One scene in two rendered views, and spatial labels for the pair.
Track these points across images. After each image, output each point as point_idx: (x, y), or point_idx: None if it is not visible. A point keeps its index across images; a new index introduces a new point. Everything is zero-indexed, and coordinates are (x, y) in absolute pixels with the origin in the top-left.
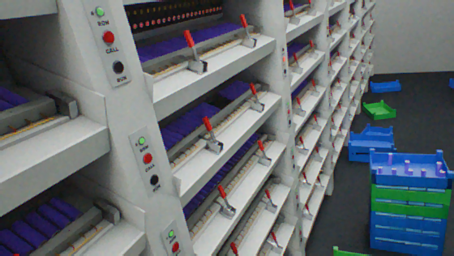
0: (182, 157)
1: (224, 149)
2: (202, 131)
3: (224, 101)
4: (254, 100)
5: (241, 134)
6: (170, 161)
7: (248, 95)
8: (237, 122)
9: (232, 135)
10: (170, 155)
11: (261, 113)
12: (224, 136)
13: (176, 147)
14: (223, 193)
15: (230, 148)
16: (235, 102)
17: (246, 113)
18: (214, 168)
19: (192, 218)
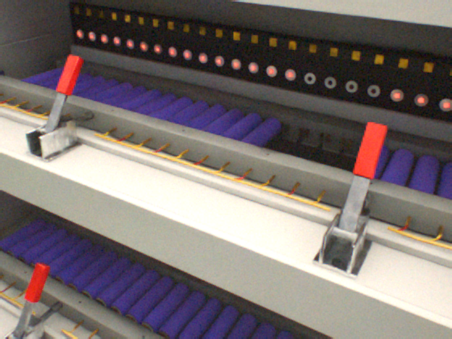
0: (35, 117)
1: (48, 163)
2: (102, 113)
3: (330, 164)
4: (363, 209)
5: (128, 196)
6: (14, 98)
7: (409, 202)
8: (203, 194)
9: (119, 179)
10: (17, 86)
11: (308, 265)
12: (115, 165)
13: (40, 89)
14: (32, 286)
15: (62, 183)
16: (306, 165)
17: (282, 217)
18: (2, 169)
19: (10, 262)
